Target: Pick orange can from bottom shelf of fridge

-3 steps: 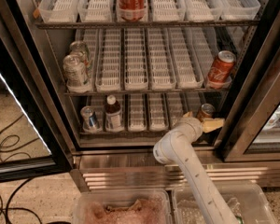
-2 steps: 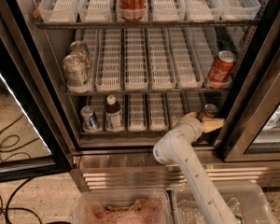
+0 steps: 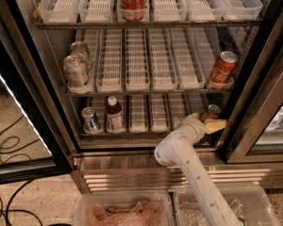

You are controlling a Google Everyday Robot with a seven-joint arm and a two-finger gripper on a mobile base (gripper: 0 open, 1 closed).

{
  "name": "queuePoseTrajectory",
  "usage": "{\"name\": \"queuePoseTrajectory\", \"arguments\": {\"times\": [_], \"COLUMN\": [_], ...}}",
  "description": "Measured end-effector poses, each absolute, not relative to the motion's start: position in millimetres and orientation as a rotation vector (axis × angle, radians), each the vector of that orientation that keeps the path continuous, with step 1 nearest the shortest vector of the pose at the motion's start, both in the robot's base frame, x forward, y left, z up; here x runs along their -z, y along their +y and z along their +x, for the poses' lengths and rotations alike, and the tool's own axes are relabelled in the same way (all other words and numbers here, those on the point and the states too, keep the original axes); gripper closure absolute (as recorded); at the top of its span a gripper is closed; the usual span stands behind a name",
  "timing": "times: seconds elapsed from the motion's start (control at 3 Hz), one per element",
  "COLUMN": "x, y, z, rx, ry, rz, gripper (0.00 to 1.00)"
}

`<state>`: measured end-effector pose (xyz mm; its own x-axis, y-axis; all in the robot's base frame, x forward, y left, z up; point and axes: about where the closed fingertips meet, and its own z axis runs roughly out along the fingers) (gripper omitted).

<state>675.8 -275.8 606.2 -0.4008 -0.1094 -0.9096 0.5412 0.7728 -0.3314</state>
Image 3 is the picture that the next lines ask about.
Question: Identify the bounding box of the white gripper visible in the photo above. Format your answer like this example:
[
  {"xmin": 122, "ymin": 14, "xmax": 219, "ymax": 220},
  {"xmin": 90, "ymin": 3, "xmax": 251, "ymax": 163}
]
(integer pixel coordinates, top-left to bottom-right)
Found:
[{"xmin": 176, "ymin": 112, "xmax": 226, "ymax": 144}]

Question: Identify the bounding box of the orange soda can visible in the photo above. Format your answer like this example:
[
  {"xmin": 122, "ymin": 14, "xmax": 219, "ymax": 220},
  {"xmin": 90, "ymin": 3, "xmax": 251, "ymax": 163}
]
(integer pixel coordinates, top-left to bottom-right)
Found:
[{"xmin": 201, "ymin": 105, "xmax": 222, "ymax": 121}]

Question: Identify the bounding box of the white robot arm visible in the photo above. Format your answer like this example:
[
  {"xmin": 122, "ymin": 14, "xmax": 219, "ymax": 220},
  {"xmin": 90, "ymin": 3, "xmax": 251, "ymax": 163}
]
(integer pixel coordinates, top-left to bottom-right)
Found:
[{"xmin": 154, "ymin": 116, "xmax": 241, "ymax": 226}]

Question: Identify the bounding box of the red cola can middle shelf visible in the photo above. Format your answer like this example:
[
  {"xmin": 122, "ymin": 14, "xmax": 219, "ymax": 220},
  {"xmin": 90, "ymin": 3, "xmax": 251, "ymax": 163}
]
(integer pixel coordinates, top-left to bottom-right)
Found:
[{"xmin": 208, "ymin": 51, "xmax": 238, "ymax": 89}]

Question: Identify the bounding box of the right closed fridge door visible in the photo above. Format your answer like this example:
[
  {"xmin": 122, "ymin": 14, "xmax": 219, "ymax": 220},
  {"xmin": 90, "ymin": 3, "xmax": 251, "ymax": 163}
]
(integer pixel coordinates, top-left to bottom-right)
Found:
[{"xmin": 220, "ymin": 0, "xmax": 283, "ymax": 164}]

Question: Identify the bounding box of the green can in bin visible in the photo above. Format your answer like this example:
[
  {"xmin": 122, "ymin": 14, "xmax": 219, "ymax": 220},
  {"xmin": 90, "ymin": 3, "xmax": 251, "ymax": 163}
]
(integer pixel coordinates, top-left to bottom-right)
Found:
[{"xmin": 238, "ymin": 218, "xmax": 246, "ymax": 226}]

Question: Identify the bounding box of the blue silver can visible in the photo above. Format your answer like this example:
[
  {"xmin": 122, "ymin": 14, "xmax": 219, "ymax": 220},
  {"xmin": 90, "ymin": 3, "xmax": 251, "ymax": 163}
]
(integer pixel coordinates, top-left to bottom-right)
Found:
[{"xmin": 81, "ymin": 107, "xmax": 101, "ymax": 134}]

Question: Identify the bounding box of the steel fridge base grille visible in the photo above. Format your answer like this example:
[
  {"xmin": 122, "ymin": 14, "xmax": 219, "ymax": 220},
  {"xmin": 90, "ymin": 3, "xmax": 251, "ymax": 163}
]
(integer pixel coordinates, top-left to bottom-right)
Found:
[{"xmin": 72, "ymin": 150, "xmax": 283, "ymax": 193}]

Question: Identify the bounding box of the front silver green can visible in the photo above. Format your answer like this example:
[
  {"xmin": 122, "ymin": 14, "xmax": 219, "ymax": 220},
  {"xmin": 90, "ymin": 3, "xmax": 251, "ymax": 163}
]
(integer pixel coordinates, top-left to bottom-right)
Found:
[{"xmin": 63, "ymin": 55, "xmax": 90, "ymax": 88}]

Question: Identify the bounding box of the silver green can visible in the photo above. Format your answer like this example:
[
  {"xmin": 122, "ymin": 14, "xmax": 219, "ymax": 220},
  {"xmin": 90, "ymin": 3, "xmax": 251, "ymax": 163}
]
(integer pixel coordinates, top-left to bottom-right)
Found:
[
  {"xmin": 70, "ymin": 41, "xmax": 92, "ymax": 70},
  {"xmin": 63, "ymin": 55, "xmax": 90, "ymax": 88}
]

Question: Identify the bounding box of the red cola bottle top shelf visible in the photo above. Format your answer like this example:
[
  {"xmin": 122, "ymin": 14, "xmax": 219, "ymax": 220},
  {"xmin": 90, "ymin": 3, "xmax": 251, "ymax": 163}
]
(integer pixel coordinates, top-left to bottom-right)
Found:
[{"xmin": 118, "ymin": 0, "xmax": 145, "ymax": 22}]

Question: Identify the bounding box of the rear silver green can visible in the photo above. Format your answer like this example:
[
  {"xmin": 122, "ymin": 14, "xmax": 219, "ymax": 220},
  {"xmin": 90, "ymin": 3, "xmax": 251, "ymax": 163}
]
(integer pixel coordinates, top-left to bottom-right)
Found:
[{"xmin": 70, "ymin": 41, "xmax": 92, "ymax": 70}]

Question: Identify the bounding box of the open glass fridge door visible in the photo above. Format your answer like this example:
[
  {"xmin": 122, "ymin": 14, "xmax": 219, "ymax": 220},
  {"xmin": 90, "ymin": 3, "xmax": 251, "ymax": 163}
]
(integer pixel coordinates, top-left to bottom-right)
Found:
[{"xmin": 0, "ymin": 0, "xmax": 74, "ymax": 185}]

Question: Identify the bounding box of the brown bottle white cap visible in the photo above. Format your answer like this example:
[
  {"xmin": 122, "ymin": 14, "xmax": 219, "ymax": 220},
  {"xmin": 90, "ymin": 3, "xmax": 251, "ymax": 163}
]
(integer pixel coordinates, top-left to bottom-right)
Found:
[{"xmin": 106, "ymin": 96, "xmax": 124, "ymax": 131}]

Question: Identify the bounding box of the right clear plastic bin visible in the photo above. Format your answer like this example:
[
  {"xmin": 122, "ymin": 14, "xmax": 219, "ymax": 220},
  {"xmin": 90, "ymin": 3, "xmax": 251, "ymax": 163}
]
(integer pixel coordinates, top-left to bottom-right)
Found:
[{"xmin": 174, "ymin": 183, "xmax": 280, "ymax": 226}]

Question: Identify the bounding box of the clear plastic bin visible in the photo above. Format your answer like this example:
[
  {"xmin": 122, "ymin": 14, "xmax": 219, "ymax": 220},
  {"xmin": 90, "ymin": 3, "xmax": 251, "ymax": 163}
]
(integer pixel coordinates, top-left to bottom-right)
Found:
[
  {"xmin": 73, "ymin": 190, "xmax": 174, "ymax": 226},
  {"xmin": 174, "ymin": 183, "xmax": 280, "ymax": 226}
]

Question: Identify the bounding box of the left clear plastic bin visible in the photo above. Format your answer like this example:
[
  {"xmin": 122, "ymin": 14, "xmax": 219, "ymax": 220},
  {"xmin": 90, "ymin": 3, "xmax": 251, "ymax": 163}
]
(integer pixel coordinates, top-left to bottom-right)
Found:
[{"xmin": 73, "ymin": 190, "xmax": 174, "ymax": 226}]

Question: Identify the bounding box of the middle wire shelf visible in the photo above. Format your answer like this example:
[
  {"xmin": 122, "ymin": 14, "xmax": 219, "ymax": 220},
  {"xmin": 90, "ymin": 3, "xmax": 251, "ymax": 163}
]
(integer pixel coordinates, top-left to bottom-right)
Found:
[{"xmin": 64, "ymin": 89, "xmax": 232, "ymax": 98}]

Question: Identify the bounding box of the wire shelf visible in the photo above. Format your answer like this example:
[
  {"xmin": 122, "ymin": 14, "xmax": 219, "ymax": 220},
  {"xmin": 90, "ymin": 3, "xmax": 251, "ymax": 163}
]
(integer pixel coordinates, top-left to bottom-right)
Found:
[
  {"xmin": 35, "ymin": 20, "xmax": 261, "ymax": 30},
  {"xmin": 64, "ymin": 89, "xmax": 232, "ymax": 98},
  {"xmin": 79, "ymin": 129, "xmax": 216, "ymax": 140}
]

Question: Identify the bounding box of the bottom wire shelf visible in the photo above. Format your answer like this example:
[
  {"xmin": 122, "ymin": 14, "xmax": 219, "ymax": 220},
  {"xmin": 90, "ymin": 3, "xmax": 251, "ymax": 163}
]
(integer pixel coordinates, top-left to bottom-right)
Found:
[{"xmin": 79, "ymin": 129, "xmax": 216, "ymax": 140}]

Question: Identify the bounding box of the top wire shelf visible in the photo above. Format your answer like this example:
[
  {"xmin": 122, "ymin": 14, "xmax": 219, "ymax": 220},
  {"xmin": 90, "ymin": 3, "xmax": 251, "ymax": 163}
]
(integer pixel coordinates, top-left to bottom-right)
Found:
[{"xmin": 35, "ymin": 20, "xmax": 261, "ymax": 30}]

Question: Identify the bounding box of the black floor cable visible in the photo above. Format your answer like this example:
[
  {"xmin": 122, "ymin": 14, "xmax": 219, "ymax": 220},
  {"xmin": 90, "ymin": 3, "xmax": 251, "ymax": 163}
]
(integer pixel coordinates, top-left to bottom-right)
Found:
[{"xmin": 0, "ymin": 94, "xmax": 45, "ymax": 226}]

